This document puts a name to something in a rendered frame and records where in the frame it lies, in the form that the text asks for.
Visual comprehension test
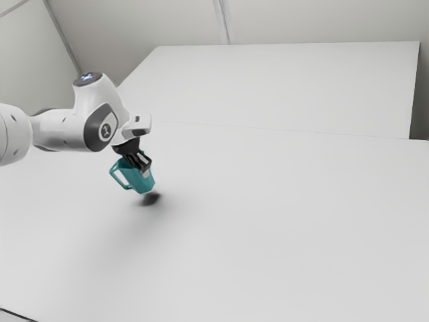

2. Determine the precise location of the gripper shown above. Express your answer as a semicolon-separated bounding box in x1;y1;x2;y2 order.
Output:
111;137;154;178

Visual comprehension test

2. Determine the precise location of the teal faceted mug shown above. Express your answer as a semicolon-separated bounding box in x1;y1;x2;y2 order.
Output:
108;150;156;195

